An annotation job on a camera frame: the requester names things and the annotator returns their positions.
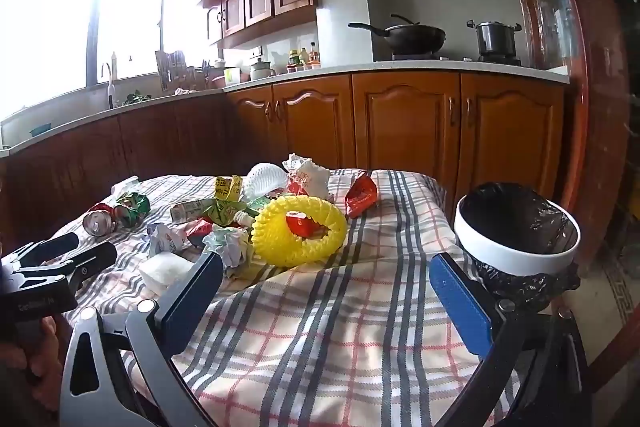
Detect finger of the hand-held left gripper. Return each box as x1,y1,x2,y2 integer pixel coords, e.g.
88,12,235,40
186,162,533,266
7,233,81,269
35,242,118,294

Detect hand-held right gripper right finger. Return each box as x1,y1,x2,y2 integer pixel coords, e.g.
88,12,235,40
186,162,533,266
429,252,593,427

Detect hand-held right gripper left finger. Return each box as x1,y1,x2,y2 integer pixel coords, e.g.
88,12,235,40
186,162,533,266
60,251,224,427

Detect white bin with black bag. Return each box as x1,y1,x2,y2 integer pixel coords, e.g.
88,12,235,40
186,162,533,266
454,182,582,314

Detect yellow spiky ring toy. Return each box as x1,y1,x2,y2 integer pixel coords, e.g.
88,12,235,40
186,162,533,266
250,195,348,268

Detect white foam fruit net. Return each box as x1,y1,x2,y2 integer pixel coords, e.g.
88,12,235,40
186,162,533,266
242,162,289,204

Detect person's left hand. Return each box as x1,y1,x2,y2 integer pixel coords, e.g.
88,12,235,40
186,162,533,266
24,314,68,408

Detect crushed red can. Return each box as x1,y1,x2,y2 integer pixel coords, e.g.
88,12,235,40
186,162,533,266
82,202,119,237

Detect white tissue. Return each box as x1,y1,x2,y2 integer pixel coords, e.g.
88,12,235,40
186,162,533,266
139,252,197,295

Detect green crumpled packet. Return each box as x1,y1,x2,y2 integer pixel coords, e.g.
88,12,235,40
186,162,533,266
112,189,151,228

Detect crumpled paper ball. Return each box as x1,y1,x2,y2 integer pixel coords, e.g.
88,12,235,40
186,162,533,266
202,227,254,280

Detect crumpled printed wrapper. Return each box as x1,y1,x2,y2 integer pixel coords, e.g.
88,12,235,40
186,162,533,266
147,223,187,256

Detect small red wrapper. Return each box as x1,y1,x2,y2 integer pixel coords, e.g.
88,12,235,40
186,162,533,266
185,217,217,251

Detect clear plastic wrapper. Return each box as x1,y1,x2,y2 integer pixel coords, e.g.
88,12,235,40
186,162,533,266
111,176,141,198

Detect yellow crumpled packet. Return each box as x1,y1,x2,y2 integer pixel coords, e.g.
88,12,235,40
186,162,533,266
215,175,244,202

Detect plaid tablecloth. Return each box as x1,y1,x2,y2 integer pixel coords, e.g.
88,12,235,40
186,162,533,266
30,167,521,427

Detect red wrapper piece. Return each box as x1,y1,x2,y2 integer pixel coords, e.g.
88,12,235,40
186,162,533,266
285,213,322,238

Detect red snack packet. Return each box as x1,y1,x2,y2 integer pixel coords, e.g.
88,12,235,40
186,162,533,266
345,170,379,219

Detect sink faucet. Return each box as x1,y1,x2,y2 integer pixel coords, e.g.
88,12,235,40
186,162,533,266
101,62,117,110

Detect red and white paper carton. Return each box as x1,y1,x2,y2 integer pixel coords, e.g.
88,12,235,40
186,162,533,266
282,153,333,200

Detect wooden lower cabinets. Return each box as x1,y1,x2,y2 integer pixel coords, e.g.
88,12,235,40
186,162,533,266
0,72,567,233

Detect kitchen window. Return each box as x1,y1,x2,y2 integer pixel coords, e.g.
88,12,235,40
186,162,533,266
0,0,221,124

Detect wooden knife rack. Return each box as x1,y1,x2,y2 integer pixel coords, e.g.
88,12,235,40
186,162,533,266
155,49,189,92

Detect white kitchen countertop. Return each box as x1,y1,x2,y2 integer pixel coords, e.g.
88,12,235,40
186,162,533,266
0,57,571,158

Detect gas stove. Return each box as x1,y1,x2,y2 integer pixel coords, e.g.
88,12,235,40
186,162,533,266
375,51,523,68

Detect red wooden glass door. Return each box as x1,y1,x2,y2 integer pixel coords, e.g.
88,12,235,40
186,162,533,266
515,0,640,383

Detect steel cooking pot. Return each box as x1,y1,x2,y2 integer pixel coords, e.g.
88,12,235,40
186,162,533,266
466,20,522,58

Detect group of condiment bottles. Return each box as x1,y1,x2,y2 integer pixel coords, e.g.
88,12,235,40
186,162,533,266
286,42,321,74

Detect black wok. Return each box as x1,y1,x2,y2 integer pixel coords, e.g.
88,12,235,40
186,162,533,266
348,14,447,56

